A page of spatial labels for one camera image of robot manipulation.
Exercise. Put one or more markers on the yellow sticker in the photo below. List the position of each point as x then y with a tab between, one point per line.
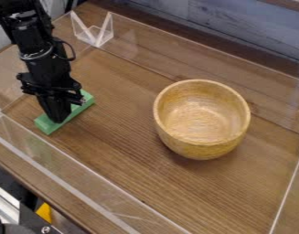
44	212

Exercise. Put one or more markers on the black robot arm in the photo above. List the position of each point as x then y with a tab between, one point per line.
27	25

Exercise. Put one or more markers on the clear acrylic tray wall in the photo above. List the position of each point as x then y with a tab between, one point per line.
104	170

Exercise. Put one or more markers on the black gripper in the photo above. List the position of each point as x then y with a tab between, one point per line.
48	81

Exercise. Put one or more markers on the green rectangular block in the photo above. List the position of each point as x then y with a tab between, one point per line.
47	126

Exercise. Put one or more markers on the clear acrylic corner bracket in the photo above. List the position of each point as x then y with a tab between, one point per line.
92	35

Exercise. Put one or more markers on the brown wooden bowl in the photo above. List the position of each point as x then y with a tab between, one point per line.
202	118

